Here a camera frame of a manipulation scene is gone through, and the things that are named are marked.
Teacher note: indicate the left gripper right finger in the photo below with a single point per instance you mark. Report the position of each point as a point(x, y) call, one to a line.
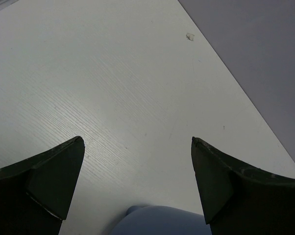
point(240, 199)

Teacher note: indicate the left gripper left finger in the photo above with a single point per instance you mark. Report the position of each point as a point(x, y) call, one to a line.
point(36, 193)

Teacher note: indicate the blue plastic bin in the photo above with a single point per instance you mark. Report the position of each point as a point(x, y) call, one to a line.
point(161, 220)

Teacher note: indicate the small tape scrap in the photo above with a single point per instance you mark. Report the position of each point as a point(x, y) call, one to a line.
point(190, 36)

